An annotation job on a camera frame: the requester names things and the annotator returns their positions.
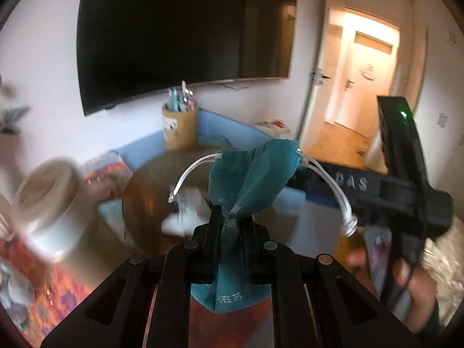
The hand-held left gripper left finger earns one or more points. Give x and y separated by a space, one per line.
214 232

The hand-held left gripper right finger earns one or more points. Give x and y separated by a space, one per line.
248 239

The round woven basket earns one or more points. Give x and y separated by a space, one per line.
145 203

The person's right forearm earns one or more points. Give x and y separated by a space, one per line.
429 321

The person's right hand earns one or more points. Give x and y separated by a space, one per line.
420 293

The cream fluffy rug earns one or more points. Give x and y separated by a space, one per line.
447 264

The yellow pen holder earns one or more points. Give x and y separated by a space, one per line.
179 130

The red white packet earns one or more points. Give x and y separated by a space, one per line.
280 122

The white door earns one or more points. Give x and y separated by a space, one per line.
313 43
366 79

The bunch of pens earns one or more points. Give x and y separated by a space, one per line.
177 98

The floral printed table cloth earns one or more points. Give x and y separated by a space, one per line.
61 297

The cylindrical container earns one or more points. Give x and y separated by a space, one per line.
50 203

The black flat television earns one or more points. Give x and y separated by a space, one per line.
174 36

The white wall switch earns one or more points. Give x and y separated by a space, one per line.
442 119

